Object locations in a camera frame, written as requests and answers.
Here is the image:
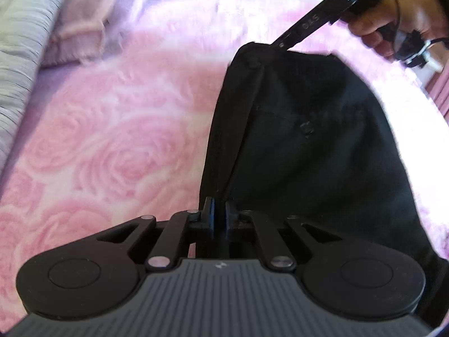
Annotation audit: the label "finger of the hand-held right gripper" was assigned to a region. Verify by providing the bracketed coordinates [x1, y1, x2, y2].
[269, 0, 356, 50]

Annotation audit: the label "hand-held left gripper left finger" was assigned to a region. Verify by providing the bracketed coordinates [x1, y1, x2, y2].
[97, 197, 217, 273]

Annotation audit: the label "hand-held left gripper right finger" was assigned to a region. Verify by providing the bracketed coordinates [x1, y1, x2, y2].
[224, 200, 343, 273]

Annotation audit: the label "black pants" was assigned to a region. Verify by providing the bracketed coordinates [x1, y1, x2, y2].
[198, 41, 449, 328]

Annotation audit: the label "person's right hand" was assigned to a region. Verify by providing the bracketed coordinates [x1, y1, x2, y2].
[348, 0, 443, 58]

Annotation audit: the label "pink rose print blanket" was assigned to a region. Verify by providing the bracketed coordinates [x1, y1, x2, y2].
[0, 0, 449, 264]

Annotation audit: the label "pink curtain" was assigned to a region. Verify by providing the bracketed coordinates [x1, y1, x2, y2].
[424, 67, 449, 124]

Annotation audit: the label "pink folded cloth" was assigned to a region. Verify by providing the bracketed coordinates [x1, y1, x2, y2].
[41, 0, 127, 68]

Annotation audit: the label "grey striped bedding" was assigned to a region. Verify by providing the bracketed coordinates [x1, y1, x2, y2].
[0, 0, 76, 169]

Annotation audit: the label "black cable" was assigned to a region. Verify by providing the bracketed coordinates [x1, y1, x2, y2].
[384, 0, 449, 68]

